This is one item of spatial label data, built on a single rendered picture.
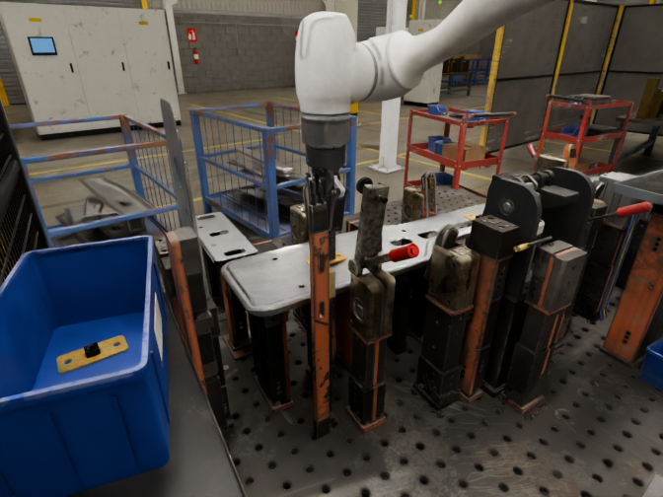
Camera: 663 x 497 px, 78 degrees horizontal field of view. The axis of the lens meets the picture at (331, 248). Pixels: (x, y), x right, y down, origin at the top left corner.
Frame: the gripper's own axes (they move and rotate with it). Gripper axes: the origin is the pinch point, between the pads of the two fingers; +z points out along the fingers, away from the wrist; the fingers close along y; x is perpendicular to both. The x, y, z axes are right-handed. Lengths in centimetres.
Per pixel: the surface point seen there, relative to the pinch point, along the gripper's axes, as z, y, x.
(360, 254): -4.3, -15.1, 1.7
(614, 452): 34, -48, -38
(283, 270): 4.7, 1.3, 9.2
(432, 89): 60, 770, -752
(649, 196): -11, -34, -51
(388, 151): 80, 337, -280
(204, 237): 4.7, 25.9, 18.9
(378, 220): -10.8, -16.5, -0.7
